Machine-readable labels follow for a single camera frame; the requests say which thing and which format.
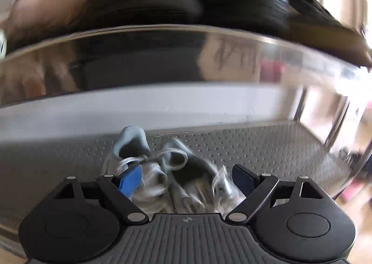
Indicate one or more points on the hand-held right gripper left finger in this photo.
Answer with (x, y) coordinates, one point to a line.
(130, 182)

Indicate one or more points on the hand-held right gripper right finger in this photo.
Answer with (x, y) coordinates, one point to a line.
(242, 179)

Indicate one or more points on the metal shoe rack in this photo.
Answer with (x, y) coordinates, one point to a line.
(261, 142)

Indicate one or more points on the light grey mesh sneaker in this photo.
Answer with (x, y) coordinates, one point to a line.
(191, 171)
(132, 136)

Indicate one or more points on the black white striped sneaker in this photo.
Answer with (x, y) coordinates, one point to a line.
(350, 156)

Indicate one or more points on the red flat board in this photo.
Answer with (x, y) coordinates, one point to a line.
(357, 195)

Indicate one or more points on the black shoe brown sole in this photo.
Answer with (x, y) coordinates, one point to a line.
(319, 20)

